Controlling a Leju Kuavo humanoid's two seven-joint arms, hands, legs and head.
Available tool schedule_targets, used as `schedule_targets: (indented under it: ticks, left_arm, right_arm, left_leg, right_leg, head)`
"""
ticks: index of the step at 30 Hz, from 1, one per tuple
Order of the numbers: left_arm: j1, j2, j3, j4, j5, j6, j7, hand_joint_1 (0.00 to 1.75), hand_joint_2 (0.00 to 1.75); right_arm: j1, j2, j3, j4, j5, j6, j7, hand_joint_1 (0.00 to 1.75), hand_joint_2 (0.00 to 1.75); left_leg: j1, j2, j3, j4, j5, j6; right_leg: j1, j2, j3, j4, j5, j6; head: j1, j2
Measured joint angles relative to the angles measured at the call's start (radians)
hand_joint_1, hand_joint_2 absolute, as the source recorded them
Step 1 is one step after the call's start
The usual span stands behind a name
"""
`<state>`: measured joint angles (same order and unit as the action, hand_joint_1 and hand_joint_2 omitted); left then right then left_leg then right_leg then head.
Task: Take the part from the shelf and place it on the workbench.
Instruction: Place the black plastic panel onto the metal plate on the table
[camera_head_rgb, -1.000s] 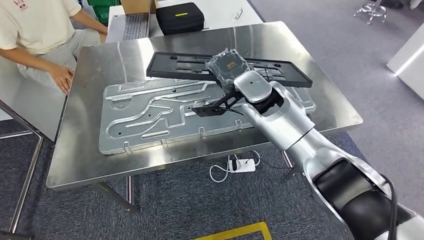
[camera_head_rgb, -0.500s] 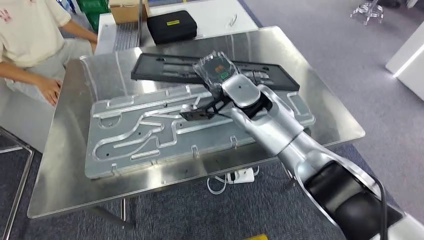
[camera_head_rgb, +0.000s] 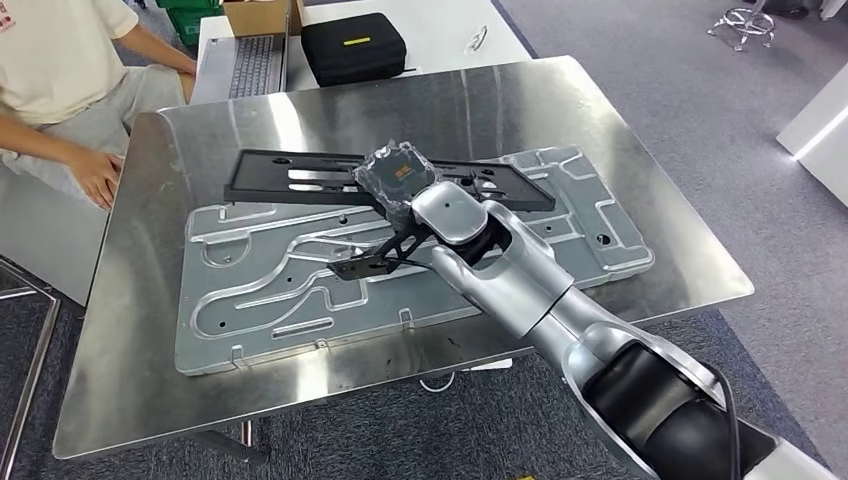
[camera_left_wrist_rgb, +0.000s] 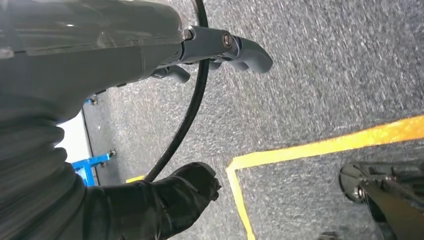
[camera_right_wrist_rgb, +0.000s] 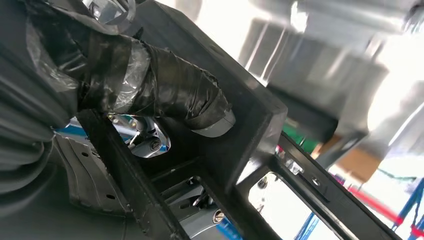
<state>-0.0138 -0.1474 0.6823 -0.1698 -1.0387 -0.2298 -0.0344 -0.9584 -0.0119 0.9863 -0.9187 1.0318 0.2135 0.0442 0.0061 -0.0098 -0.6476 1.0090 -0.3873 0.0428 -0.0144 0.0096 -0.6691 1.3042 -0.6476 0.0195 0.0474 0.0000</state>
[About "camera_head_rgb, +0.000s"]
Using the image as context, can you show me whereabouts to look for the black plastic plate holder part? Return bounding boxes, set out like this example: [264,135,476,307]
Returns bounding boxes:
[223,148,558,215]

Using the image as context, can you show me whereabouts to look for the steel workbench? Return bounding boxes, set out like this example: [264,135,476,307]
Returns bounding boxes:
[51,54,757,465]

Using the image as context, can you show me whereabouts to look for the grey stamped metal plate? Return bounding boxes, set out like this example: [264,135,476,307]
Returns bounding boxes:
[173,143,657,378]

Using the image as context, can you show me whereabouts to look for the black carrying case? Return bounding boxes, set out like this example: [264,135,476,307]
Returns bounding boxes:
[300,11,408,89]

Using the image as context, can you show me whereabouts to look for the white table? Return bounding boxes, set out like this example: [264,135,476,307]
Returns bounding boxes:
[195,0,533,106]

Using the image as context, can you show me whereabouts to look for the clear safety glasses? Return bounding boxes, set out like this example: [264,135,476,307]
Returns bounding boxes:
[462,24,490,56]

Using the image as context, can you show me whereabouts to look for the grey laptop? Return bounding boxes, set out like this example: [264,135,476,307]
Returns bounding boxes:
[190,33,293,106]

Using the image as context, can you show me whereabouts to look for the cardboard box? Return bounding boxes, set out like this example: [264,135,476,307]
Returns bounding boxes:
[222,0,306,39]

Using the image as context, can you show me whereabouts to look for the green crate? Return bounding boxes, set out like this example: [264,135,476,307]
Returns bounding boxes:
[154,0,227,49]

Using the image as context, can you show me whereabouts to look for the person's right hand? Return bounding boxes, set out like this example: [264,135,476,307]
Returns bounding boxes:
[66,148,127,212]

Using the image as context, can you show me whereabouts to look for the chrome stool base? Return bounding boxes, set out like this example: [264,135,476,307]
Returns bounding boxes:
[706,5,778,53]

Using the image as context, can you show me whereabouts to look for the metal framed glass panel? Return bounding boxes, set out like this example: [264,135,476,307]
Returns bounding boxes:
[0,256,62,480]

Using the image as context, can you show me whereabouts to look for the white display podium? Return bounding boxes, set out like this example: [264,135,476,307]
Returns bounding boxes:
[775,61,848,191]

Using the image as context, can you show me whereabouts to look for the person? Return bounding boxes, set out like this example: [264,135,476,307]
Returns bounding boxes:
[0,0,199,212]

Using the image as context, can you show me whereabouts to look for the black camera bracket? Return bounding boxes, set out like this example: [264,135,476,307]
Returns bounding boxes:
[326,218,440,283]

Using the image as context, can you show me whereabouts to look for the white power cable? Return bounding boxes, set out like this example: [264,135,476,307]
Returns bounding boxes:
[417,369,460,395]

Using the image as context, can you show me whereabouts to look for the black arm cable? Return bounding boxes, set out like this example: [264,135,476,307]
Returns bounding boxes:
[700,359,745,480]

